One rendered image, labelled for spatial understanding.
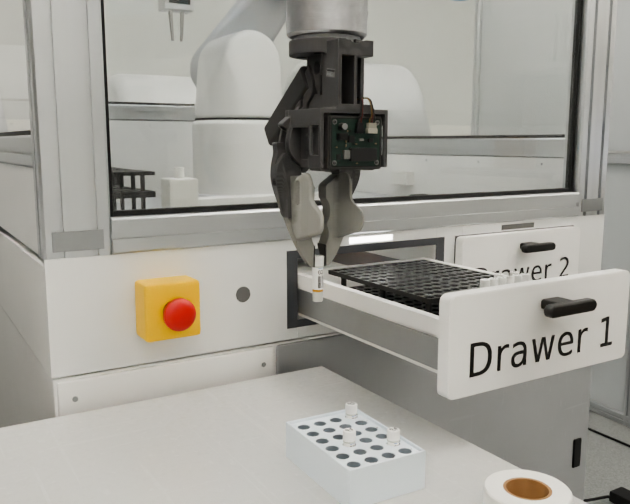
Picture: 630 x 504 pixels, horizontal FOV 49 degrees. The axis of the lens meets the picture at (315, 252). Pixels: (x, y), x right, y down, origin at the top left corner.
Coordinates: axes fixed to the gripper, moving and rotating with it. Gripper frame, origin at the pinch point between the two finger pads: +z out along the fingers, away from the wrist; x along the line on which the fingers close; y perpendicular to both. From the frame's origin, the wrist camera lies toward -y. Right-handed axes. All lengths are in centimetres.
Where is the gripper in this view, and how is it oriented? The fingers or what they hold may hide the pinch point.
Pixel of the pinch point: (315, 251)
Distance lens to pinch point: 69.7
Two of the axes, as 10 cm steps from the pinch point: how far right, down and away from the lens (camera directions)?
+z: -0.1, 9.9, 1.6
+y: 4.9, 1.4, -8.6
